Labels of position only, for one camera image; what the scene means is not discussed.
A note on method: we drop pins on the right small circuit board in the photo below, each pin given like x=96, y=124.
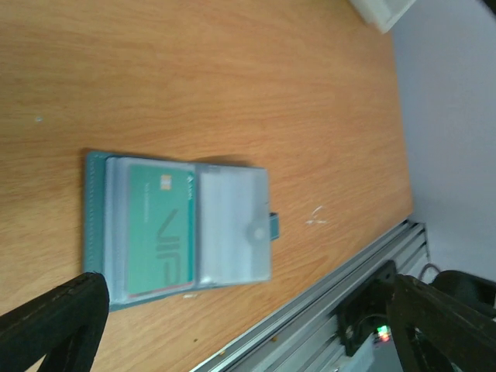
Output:
x=382, y=335

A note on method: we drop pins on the blue card holder wallet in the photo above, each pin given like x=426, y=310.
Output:
x=234, y=226

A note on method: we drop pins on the white plastic bin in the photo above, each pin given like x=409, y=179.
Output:
x=383, y=14

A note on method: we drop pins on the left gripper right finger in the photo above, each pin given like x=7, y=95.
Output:
x=432, y=331

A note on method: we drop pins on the aluminium front rail frame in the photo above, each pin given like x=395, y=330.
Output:
x=302, y=335

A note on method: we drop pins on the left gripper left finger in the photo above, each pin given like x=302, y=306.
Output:
x=62, y=327

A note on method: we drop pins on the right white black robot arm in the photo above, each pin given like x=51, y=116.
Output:
x=475, y=292

